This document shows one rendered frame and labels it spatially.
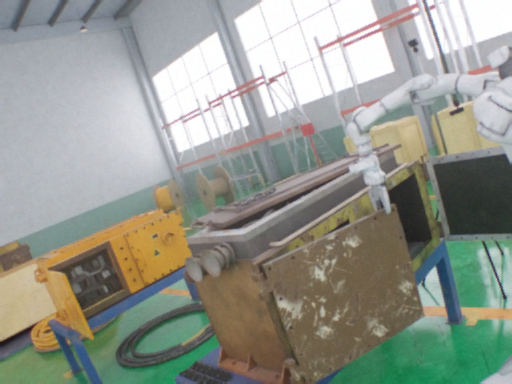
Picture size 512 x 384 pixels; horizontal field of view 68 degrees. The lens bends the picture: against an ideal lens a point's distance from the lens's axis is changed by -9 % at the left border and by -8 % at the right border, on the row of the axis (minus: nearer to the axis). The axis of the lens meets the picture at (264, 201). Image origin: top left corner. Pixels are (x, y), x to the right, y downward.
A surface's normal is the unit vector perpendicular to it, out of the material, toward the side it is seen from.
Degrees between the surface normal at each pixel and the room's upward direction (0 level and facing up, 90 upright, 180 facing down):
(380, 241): 90
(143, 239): 90
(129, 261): 90
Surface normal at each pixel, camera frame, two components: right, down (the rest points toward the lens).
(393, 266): 0.35, 0.03
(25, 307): 0.67, -0.11
